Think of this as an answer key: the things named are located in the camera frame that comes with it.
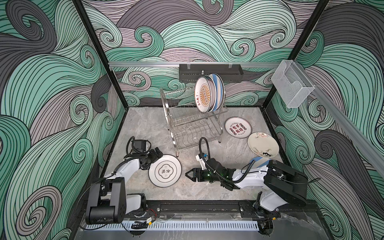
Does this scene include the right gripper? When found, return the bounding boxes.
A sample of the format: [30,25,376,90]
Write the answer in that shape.
[183,168,223,184]

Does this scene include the blue striped plate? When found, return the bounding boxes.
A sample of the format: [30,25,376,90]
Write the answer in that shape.
[213,74,225,111]
[252,157,270,169]

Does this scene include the white plate black outline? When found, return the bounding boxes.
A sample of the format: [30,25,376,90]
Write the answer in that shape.
[149,155,182,188]

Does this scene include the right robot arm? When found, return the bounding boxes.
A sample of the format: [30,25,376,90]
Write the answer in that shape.
[185,158,309,213]

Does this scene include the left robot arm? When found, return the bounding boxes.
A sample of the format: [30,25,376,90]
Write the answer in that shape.
[85,148,163,225]

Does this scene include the cream floral plate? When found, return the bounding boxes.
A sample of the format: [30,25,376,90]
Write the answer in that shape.
[248,132,280,159]

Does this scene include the white slotted cable duct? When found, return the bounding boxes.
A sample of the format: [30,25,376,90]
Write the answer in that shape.
[86,220,259,232]

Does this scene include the steel wire dish rack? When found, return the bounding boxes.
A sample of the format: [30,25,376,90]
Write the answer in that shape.
[160,87,228,157]

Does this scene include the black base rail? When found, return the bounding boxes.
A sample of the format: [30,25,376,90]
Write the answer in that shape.
[126,200,319,218]

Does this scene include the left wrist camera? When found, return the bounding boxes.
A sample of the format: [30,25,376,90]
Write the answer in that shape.
[132,140,152,154]

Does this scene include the orange sunburst plate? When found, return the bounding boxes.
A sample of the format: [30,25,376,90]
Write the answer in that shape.
[194,77,212,113]

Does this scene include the clear acrylic wall holder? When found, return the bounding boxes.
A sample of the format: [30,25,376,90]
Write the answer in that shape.
[271,60,315,108]

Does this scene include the white plate red characters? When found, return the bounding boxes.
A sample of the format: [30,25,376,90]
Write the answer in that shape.
[224,117,253,139]

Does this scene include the black wall shelf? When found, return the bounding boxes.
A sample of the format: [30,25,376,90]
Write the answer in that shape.
[179,63,244,84]

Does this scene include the green red rimmed plate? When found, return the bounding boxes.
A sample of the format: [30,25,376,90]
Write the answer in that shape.
[206,74,217,112]

